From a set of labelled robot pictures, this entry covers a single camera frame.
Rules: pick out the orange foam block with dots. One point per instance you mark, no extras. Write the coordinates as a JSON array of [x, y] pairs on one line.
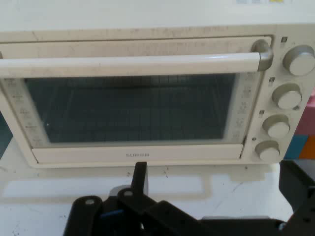
[[308, 148]]

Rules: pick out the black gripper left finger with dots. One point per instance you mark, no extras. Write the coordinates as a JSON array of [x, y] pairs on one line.
[[137, 211]]

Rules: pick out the beige oven knob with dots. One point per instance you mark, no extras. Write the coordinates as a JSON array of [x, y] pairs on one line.
[[300, 61], [268, 151], [276, 126], [288, 97]]

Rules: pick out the beige toaster oven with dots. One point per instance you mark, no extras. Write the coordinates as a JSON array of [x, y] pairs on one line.
[[265, 98]]

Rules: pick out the blue foam block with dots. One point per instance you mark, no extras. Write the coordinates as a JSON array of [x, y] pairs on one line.
[[296, 147]]

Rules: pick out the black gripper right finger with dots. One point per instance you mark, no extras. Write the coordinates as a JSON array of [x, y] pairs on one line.
[[301, 191]]

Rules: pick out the red foam block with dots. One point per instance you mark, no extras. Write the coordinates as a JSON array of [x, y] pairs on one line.
[[308, 115]]

